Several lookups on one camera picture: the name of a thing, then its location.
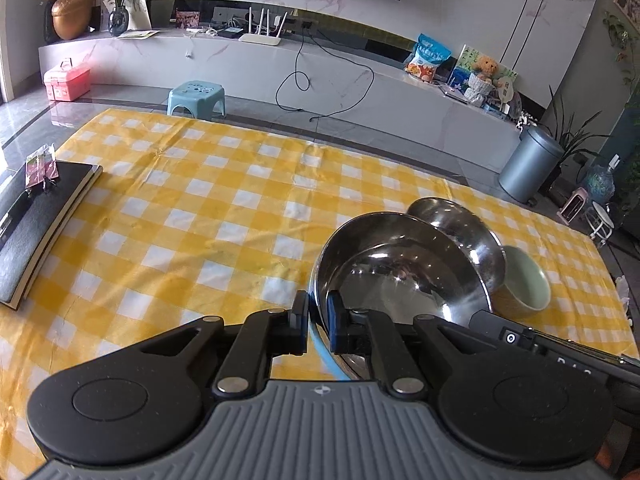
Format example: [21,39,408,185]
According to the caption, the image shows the white sketch card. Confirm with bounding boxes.
[125,0,152,32]

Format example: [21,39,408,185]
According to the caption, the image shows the white router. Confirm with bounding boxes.
[238,6,288,43]

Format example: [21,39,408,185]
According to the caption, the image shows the gold acorn-shaped vase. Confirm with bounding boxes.
[51,0,94,41]

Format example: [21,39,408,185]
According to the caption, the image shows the black cable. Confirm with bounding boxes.
[276,30,376,122]

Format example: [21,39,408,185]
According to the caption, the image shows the small pink appliance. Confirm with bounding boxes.
[556,187,588,223]

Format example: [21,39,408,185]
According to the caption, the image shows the trailing green vine plant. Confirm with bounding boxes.
[600,10,640,196]

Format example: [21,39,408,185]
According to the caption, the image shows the white marble cabinet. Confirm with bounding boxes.
[39,27,523,171]

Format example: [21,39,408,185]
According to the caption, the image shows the blue water bottle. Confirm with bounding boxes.
[582,156,618,201]

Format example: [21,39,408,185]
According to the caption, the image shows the green painted picture board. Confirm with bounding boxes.
[452,45,518,91]

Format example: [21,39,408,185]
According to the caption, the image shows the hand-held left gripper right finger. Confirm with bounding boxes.
[327,294,507,403]

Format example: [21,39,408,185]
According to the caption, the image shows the teddy bear in white wrap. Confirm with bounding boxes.
[462,57,501,107]

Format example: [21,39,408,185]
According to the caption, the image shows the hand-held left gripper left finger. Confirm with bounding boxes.
[132,291,311,401]

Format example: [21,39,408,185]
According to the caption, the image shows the potted long-leaf plant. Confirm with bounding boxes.
[542,85,611,196]

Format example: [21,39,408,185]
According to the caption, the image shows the green ceramic bowl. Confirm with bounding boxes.
[492,245,552,318]

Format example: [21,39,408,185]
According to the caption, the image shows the white round stand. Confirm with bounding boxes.
[585,201,615,248]

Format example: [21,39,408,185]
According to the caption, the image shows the blue steel-lined bowl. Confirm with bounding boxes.
[309,212,493,381]

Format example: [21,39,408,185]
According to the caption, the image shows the grey metal trash can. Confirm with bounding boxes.
[498,125,565,204]

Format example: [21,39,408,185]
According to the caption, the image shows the black notebook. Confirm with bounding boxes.
[0,160,103,309]

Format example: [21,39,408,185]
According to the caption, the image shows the pink foil packets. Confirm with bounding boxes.
[25,145,60,196]

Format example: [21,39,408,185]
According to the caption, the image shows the round paper fan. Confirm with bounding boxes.
[492,80,516,106]

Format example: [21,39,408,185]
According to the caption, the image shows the yellow checked tablecloth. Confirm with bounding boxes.
[0,107,632,461]

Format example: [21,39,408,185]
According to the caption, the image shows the orange steel-lined bowl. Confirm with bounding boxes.
[406,196,507,293]

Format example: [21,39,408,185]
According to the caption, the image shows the pink storage box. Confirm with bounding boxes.
[43,59,92,102]

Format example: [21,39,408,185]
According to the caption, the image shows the blue plastic stool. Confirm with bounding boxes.
[167,81,226,120]

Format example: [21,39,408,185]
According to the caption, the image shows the blue snack bag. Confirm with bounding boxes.
[404,34,452,82]

